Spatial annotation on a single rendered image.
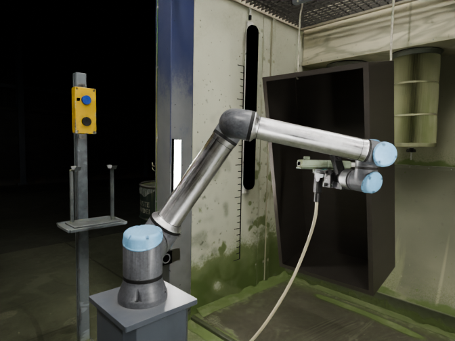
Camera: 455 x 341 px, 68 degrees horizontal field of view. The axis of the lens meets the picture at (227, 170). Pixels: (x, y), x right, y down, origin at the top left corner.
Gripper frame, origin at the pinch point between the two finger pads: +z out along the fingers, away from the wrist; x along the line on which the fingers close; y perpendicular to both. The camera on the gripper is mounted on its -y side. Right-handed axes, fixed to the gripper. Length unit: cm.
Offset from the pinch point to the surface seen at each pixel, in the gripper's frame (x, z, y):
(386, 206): 42.6, -6.0, 19.5
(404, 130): 113, 44, -26
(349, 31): 91, 85, -106
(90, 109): -106, 71, -28
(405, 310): 100, 21, 102
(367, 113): 13.0, -17.0, -28.2
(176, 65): -55, 76, -59
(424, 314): 105, 10, 100
